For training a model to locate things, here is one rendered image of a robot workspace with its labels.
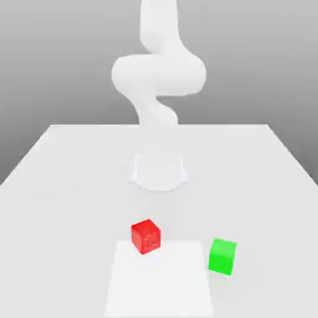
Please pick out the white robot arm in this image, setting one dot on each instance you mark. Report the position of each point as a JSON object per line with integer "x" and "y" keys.
{"x": 159, "y": 74}

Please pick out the small red cube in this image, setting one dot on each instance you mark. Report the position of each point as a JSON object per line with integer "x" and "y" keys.
{"x": 145, "y": 236}

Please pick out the small green cube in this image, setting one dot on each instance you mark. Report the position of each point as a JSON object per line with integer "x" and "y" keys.
{"x": 221, "y": 257}

